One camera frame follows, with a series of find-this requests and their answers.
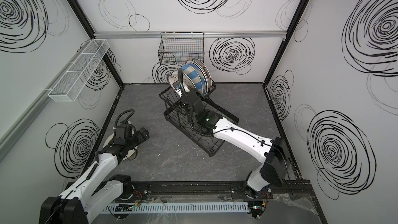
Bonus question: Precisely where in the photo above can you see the blue striped plate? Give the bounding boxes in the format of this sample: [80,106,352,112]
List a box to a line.
[182,63,207,96]

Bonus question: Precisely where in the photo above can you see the orange sunburst plate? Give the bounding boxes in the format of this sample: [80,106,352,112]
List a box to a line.
[167,71,182,97]

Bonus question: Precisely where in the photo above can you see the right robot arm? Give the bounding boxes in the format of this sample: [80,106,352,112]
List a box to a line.
[175,68,291,194]

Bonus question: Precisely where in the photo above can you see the black wire dish rack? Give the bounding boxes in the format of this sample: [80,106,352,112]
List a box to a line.
[159,83,239,157]

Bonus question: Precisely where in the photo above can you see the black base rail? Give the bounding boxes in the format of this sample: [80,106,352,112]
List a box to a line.
[116,180,315,202]

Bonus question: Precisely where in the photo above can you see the white mesh wall shelf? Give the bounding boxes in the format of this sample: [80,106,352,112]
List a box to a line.
[48,39,110,103]

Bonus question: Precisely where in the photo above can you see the cream floral plate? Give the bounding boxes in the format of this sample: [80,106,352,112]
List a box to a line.
[103,133,137,161]

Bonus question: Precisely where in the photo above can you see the black wire wall basket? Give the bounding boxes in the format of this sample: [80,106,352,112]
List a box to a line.
[158,32,205,65]

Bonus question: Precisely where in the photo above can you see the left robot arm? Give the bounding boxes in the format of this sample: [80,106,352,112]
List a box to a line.
[38,109,149,224]

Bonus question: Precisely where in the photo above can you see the grey slotted cable duct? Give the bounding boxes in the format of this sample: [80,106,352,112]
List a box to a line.
[102,202,250,215]

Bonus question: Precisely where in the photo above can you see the white plate red characters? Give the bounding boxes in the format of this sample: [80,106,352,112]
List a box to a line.
[193,59,212,94]

